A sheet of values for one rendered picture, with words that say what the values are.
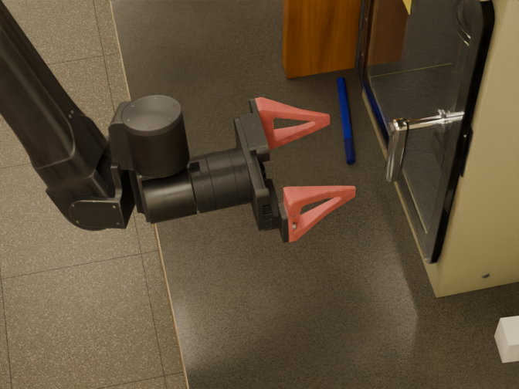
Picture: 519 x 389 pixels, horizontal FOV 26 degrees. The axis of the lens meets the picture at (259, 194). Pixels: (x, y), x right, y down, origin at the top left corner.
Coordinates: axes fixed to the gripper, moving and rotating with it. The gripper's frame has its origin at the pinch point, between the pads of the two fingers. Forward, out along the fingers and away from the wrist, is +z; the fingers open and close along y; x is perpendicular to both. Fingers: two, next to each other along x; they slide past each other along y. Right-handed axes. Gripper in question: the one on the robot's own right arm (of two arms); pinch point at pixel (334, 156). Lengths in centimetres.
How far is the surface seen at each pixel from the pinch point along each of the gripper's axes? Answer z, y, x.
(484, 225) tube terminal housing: 15.0, -5.8, 9.9
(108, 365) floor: -34, 47, 115
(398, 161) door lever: 6.4, -1.3, 1.5
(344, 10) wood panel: 9.9, 31.3, 11.5
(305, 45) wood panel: 4.8, 31.4, 16.5
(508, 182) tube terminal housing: 16.7, -5.9, 2.7
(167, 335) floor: -21, 51, 115
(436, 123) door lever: 10.2, -1.1, -3.2
